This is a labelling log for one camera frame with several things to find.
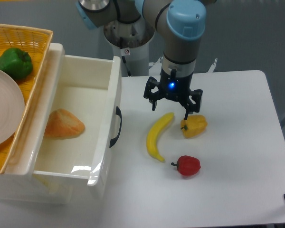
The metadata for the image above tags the yellow bell pepper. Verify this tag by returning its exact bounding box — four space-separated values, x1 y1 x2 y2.
180 115 208 138

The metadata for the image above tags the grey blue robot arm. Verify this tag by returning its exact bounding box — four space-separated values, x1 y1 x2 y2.
76 0 210 115

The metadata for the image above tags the yellow woven basket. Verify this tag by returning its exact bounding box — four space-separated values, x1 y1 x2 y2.
0 24 53 174

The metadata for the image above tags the white drawer cabinet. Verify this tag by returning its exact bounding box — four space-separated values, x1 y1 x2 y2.
0 43 72 204

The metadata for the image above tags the white table frame bracket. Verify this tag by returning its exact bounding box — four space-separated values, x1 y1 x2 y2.
208 58 218 73

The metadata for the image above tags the yellow banana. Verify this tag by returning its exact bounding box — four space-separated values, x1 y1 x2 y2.
146 112 174 162

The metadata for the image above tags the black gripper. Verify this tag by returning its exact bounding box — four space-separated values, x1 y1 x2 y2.
143 68 203 120

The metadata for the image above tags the green bell pepper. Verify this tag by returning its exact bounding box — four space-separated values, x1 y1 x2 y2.
0 47 33 80

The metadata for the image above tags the orange bread loaf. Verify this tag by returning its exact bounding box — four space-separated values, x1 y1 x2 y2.
44 109 85 138

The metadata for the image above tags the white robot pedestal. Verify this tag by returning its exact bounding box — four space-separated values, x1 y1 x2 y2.
104 17 155 76

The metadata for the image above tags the white top drawer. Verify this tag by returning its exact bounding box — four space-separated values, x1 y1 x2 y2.
34 55 122 203

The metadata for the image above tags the beige plate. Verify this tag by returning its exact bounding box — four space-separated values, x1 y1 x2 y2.
0 70 25 144

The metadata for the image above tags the red bell pepper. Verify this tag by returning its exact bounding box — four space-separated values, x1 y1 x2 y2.
171 155 201 177

